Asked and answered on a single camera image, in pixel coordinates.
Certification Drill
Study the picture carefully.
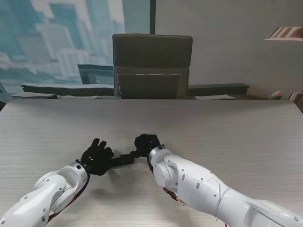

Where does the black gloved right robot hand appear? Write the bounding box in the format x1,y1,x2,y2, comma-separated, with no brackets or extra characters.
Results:
134,133,161,159

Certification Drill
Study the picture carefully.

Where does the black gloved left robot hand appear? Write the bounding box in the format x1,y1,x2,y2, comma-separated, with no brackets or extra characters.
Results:
80,138,115,177

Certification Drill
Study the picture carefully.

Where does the black remote control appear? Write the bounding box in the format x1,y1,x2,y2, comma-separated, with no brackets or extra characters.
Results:
110,151,137,170

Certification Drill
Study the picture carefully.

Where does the long dark low cabinet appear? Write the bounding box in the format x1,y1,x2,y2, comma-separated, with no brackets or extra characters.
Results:
20,83,115,96

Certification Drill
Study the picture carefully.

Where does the grey office chair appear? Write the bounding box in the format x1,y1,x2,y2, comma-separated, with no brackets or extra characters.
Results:
112,34,193,99

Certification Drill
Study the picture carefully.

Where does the white paper sheet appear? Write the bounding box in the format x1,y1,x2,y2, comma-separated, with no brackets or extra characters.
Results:
195,94,236,100

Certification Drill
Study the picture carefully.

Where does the grey paper sheet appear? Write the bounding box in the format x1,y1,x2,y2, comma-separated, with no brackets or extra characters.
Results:
11,93,58,99

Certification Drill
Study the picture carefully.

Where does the short dark low cabinet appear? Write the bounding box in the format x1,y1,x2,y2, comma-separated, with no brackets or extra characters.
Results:
188,83,250,96

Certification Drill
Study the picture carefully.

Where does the dark object at table corner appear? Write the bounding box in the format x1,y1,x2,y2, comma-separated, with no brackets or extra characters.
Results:
0,82,7,111

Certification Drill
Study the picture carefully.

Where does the brown wooden furniture edge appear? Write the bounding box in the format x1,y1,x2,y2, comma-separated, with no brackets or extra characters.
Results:
288,89,303,111

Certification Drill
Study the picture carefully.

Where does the red black left arm cable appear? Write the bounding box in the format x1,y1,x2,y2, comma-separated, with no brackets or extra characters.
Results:
47,175,91,224

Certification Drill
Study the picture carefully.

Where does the dark window frame post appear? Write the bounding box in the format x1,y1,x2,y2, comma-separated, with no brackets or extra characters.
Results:
150,0,156,35

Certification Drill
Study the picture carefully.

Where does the wooden wall shelf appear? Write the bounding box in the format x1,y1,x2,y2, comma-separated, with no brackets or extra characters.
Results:
264,26,303,41

